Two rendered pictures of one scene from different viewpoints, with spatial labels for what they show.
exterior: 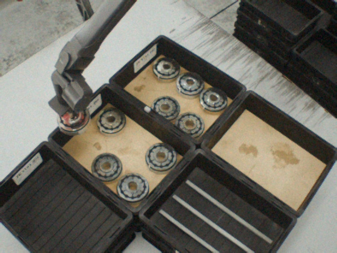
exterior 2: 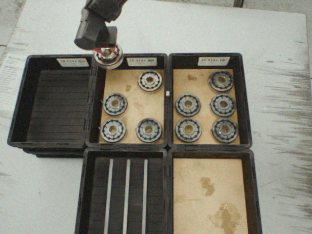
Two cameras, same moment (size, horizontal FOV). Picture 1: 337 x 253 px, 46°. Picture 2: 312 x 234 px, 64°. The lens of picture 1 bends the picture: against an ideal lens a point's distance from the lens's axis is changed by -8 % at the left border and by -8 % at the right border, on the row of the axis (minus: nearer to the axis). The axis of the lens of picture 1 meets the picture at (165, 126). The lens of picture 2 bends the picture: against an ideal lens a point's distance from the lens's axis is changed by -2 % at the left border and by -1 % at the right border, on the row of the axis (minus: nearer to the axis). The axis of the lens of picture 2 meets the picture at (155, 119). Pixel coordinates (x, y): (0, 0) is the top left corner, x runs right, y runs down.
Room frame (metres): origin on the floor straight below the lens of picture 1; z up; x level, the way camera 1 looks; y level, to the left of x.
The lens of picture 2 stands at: (0.52, -0.28, 1.80)
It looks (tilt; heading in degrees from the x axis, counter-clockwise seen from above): 69 degrees down; 61
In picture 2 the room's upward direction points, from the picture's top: 8 degrees counter-clockwise
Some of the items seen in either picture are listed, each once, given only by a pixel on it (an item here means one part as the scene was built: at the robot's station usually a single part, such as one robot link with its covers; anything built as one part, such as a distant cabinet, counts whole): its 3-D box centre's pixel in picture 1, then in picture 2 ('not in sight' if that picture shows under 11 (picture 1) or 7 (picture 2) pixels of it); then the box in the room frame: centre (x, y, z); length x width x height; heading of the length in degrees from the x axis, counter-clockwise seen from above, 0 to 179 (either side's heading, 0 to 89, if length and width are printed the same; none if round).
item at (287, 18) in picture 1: (274, 31); not in sight; (1.73, -0.62, 0.37); 0.40 x 0.30 x 0.45; 45
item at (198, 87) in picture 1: (190, 82); (223, 104); (0.95, -0.09, 0.86); 0.10 x 0.10 x 0.01
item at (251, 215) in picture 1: (217, 224); (125, 206); (0.41, -0.17, 0.87); 0.40 x 0.30 x 0.11; 52
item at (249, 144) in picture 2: (177, 85); (206, 98); (0.89, -0.04, 0.92); 0.40 x 0.30 x 0.02; 52
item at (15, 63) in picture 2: not in sight; (13, 81); (0.27, 0.70, 0.70); 0.33 x 0.23 x 0.01; 45
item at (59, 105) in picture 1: (65, 93); (98, 30); (0.67, 0.28, 1.17); 0.10 x 0.07 x 0.07; 141
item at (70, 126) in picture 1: (73, 115); (107, 52); (0.67, 0.28, 1.05); 0.10 x 0.10 x 0.01
